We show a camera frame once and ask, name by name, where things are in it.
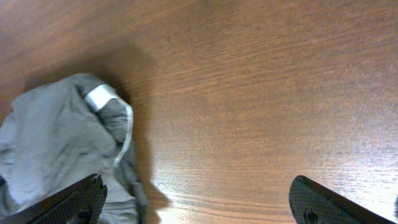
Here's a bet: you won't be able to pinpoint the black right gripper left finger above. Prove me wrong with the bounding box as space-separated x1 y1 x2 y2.
1 174 108 224

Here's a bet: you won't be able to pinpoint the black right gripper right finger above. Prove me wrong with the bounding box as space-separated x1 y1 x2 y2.
289 175 394 224

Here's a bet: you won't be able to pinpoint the grey shorts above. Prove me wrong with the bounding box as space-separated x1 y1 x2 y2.
1 73 148 223

